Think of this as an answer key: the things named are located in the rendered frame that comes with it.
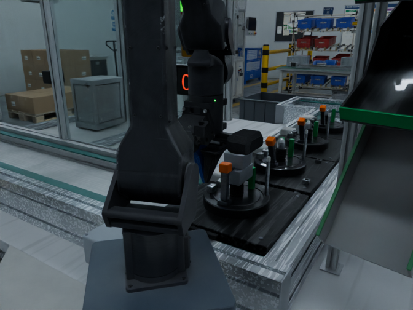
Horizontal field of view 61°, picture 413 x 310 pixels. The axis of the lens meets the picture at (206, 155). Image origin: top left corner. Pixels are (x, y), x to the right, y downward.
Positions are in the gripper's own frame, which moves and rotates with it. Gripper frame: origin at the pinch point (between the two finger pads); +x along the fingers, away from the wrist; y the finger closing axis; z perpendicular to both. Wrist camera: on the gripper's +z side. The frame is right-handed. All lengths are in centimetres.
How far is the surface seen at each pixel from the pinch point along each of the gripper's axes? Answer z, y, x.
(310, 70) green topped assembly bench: -513, -126, 29
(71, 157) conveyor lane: -22, -67, 18
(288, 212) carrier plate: -13.8, 11.0, 12.6
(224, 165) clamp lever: -6.0, 0.4, 2.2
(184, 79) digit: -21.3, -19.4, -11.3
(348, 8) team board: -1066, -189, -96
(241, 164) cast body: -10.2, 2.0, 2.9
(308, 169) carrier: -39.9, 7.5, 12.7
